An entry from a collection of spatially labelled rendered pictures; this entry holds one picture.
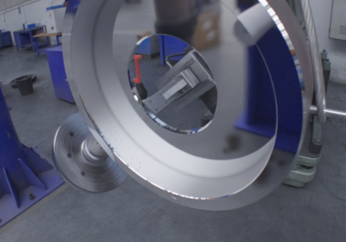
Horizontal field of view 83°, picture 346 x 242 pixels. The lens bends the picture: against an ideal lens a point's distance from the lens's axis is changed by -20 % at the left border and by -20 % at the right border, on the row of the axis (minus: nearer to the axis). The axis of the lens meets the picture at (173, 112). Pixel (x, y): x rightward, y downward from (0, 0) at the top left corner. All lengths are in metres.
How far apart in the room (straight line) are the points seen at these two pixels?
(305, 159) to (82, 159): 1.36
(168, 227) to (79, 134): 1.04
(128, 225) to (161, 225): 0.20
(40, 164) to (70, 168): 1.52
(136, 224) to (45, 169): 0.95
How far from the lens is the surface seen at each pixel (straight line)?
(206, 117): 1.70
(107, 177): 0.56
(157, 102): 0.68
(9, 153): 1.84
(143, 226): 1.51
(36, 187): 1.98
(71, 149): 0.55
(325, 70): 1.84
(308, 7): 0.23
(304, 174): 1.69
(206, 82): 0.75
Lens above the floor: 1.22
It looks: 27 degrees down
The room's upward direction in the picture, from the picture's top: 3 degrees counter-clockwise
